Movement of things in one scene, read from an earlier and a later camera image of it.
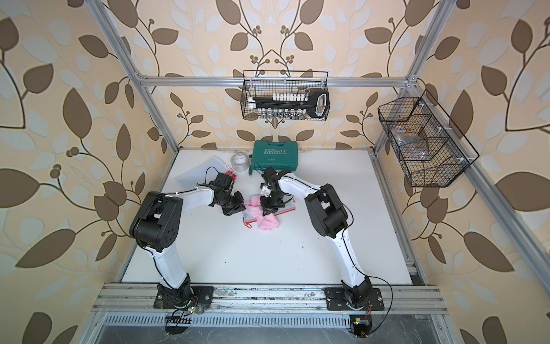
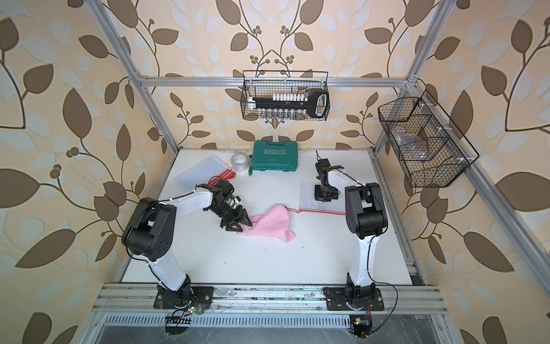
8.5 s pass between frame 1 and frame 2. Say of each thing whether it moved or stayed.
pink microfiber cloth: moved
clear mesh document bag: moved
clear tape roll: stayed
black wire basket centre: stayed
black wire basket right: stayed
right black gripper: moved
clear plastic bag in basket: stayed
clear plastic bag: stayed
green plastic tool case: stayed
